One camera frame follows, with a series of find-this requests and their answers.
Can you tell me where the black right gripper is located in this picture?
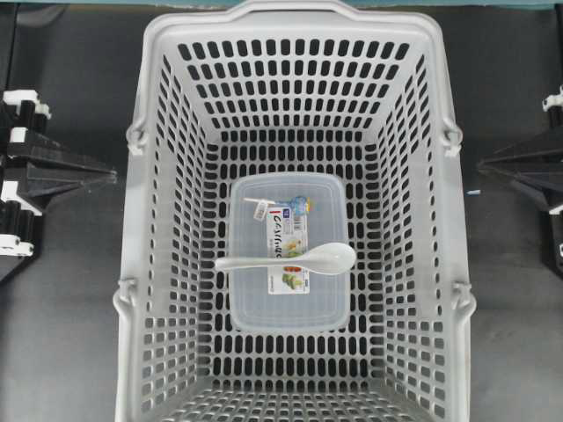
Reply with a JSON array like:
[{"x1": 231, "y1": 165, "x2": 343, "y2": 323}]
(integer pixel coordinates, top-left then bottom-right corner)
[{"x1": 478, "y1": 86, "x2": 562, "y2": 276}]

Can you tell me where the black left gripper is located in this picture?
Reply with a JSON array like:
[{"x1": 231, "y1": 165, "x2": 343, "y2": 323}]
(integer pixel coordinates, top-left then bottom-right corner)
[{"x1": 1, "y1": 89, "x2": 117, "y2": 281}]

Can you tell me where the grey plastic shopping basket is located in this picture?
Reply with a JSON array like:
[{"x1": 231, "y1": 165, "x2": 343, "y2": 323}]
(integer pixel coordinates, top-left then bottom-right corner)
[{"x1": 113, "y1": 1, "x2": 476, "y2": 421}]

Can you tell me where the white chinese soup spoon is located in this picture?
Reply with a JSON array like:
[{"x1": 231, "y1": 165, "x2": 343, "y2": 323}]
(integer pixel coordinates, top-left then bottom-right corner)
[{"x1": 215, "y1": 243, "x2": 356, "y2": 275}]

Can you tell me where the clear plastic food container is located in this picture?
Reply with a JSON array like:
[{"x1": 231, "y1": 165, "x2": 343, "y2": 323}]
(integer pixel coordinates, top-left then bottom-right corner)
[{"x1": 227, "y1": 172, "x2": 350, "y2": 334}]

